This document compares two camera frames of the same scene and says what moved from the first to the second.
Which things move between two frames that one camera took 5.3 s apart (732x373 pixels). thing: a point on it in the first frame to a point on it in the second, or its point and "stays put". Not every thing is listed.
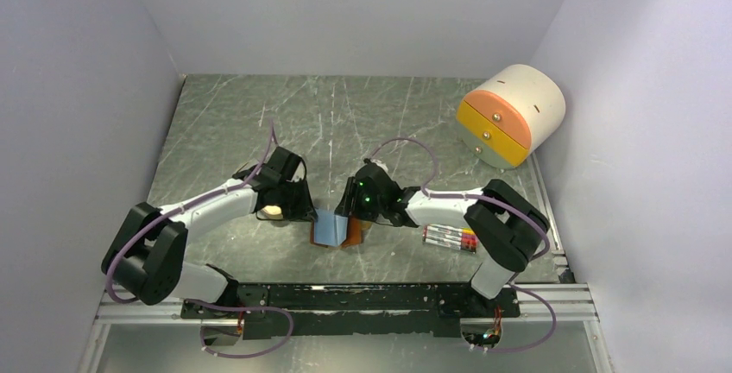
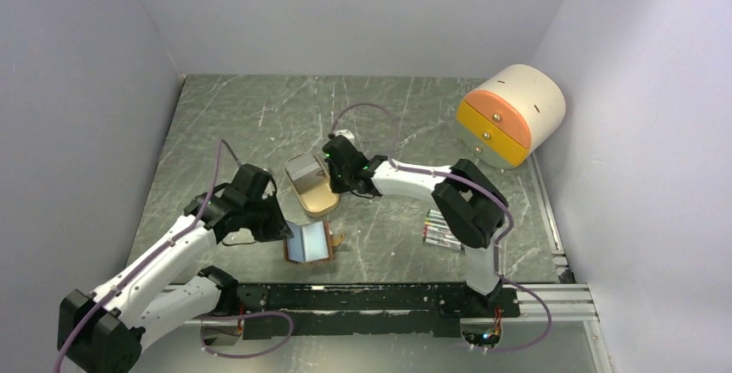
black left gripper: [306, 210] to [278, 228]
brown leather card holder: [356, 230] to [312, 243]
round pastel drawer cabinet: [512, 112] stays put
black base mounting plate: [353, 311] stays put
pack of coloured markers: [451, 237] stays put
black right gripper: [350, 200] to [336, 186]
